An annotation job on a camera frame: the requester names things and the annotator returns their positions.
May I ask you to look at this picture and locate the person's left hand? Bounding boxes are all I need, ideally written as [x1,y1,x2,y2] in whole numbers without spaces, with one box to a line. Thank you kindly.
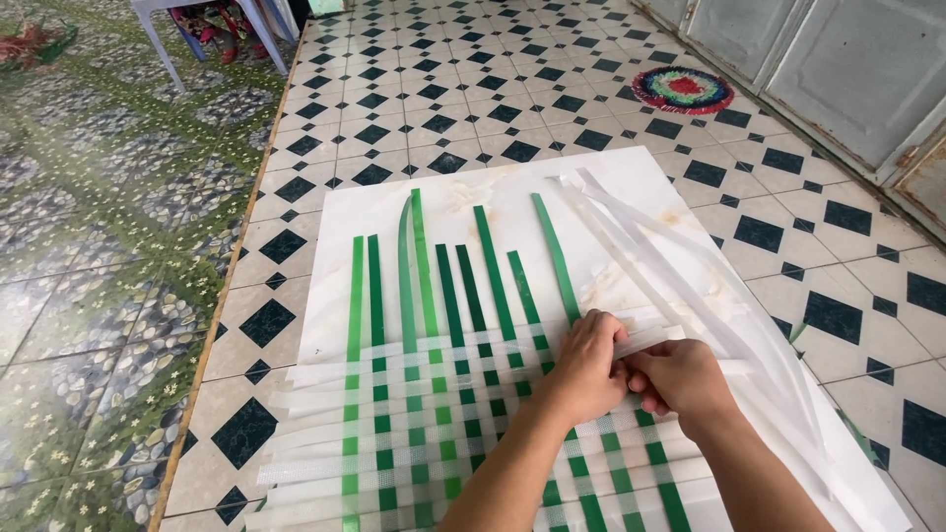
[529,309,631,430]

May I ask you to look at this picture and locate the person's right hand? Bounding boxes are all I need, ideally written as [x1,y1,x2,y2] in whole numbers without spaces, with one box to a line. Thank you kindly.
[625,339,742,443]

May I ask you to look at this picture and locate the short white translucent strip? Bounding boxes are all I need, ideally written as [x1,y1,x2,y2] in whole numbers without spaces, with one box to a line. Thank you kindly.
[612,325,688,362]

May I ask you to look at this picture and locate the bundle of long loose white strips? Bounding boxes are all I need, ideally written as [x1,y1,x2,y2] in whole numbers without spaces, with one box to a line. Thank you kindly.
[547,167,835,505]

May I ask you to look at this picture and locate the group of woven green strips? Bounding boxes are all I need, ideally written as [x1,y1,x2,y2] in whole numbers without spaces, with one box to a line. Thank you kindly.
[340,188,693,532]

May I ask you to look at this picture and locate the white marble-look board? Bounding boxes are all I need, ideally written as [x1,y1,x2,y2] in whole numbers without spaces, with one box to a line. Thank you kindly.
[244,145,914,532]

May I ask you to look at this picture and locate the round multicoloured rug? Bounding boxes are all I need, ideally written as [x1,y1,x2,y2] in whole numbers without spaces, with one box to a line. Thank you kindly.
[631,66,736,116]

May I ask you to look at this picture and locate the group of woven white bands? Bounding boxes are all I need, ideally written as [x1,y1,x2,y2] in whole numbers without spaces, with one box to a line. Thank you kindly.
[244,306,756,532]

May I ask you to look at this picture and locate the grey metal door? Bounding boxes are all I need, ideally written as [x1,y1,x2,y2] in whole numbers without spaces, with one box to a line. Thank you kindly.
[634,0,946,246]

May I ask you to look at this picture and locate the colourful patterned cloth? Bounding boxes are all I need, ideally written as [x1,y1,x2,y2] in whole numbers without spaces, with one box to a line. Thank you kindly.
[168,0,271,66]

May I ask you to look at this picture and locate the pale plastic stool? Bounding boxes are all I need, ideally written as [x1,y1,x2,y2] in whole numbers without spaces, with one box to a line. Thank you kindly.
[131,0,301,94]

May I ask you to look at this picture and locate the red and green bundle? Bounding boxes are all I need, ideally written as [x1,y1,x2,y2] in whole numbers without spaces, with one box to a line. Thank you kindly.
[0,16,80,73]

